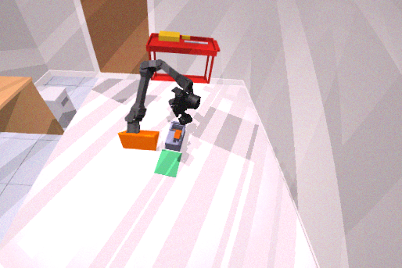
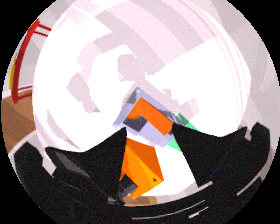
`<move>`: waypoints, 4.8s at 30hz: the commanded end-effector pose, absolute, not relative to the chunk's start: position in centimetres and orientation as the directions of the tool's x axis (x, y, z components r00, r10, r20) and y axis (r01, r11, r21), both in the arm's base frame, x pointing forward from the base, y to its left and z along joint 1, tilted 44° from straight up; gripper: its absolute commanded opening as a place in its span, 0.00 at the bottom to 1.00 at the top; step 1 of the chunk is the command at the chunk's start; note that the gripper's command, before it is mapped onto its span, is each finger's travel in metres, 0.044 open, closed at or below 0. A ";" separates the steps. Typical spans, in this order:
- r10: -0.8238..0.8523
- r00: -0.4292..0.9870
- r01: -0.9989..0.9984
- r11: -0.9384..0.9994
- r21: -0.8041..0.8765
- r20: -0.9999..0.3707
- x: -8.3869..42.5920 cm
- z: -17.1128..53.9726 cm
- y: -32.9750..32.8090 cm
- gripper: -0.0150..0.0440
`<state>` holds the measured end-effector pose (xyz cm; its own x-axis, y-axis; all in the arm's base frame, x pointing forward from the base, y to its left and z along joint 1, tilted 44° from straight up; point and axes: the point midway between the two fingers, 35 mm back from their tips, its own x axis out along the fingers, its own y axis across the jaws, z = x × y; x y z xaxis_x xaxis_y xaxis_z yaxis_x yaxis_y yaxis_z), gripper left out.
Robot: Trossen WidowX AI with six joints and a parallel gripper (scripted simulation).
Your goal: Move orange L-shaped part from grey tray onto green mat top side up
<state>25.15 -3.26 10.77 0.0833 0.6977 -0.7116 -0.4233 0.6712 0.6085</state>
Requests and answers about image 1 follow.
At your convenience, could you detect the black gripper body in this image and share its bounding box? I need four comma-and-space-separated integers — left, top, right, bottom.
168, 98, 192, 125

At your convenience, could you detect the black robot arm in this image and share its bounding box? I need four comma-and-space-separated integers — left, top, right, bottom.
124, 59, 201, 134

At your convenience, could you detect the orange l-shaped part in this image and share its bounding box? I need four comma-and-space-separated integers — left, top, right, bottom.
174, 130, 182, 139

